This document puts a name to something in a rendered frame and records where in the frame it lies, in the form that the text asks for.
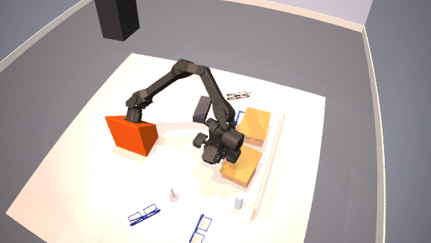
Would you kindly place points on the clear glasses with black frame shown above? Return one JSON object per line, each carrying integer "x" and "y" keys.
{"x": 234, "y": 96}

